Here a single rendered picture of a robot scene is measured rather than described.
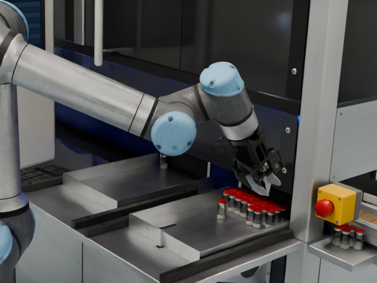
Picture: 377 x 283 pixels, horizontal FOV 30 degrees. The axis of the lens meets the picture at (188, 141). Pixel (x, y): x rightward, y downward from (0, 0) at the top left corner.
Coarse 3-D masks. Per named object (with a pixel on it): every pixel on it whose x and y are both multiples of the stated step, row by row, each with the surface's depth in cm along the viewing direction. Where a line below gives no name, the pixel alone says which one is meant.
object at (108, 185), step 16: (128, 160) 211; (144, 160) 215; (64, 176) 196; (80, 176) 201; (96, 176) 204; (112, 176) 205; (128, 176) 206; (144, 176) 206; (160, 176) 207; (176, 176) 208; (80, 192) 191; (96, 192) 185; (112, 192) 193; (128, 192) 194; (144, 192) 194; (160, 192) 187; (112, 208) 180
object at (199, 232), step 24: (216, 192) 189; (144, 216) 174; (168, 216) 179; (192, 216) 179; (216, 216) 180; (240, 216) 181; (168, 240) 160; (192, 240) 166; (216, 240) 166; (240, 240) 160
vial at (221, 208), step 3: (219, 204) 178; (222, 204) 177; (225, 204) 178; (219, 207) 178; (222, 207) 178; (225, 207) 178; (219, 210) 178; (222, 210) 178; (225, 210) 178; (219, 213) 178; (222, 213) 178; (225, 213) 178; (219, 216) 178; (222, 216) 178; (225, 216) 179
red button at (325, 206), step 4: (320, 200) 158; (324, 200) 157; (328, 200) 158; (316, 204) 158; (320, 204) 157; (324, 204) 157; (328, 204) 157; (316, 208) 158; (320, 208) 157; (324, 208) 157; (328, 208) 156; (332, 208) 157; (316, 212) 159; (320, 212) 158; (324, 212) 157; (328, 212) 157; (332, 212) 158; (320, 216) 158; (324, 216) 157
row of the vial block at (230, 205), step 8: (224, 192) 184; (232, 200) 182; (240, 200) 181; (248, 200) 179; (232, 208) 183; (240, 208) 180; (264, 208) 175; (264, 216) 175; (272, 216) 173; (264, 224) 175; (272, 224) 173
